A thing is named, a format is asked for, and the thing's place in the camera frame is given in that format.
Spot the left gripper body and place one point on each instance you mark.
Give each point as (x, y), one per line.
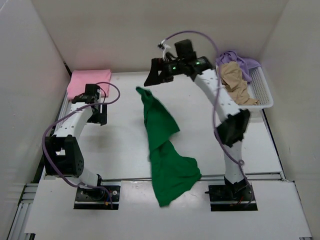
(98, 117)

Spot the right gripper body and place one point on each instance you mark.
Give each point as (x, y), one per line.
(172, 68)

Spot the green t shirt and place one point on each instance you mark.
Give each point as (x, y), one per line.
(171, 173)

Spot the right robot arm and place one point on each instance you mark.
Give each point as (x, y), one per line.
(233, 120)

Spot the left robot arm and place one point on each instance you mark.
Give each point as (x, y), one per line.
(64, 156)

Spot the folded pink t shirt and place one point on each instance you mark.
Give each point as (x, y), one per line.
(80, 78)

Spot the beige t shirt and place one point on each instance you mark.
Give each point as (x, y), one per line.
(235, 85)

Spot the purple t shirt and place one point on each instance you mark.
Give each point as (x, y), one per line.
(245, 64)

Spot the white plastic basket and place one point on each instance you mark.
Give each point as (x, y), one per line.
(257, 89)

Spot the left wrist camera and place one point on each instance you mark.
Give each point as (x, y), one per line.
(92, 90)

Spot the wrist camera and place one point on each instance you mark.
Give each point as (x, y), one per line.
(184, 49)
(92, 90)

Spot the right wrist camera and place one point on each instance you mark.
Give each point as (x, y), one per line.
(184, 49)

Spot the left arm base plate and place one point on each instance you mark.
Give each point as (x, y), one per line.
(97, 199)

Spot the aluminium frame rail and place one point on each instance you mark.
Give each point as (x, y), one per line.
(24, 206)

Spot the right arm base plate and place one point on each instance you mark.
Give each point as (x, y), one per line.
(222, 200)

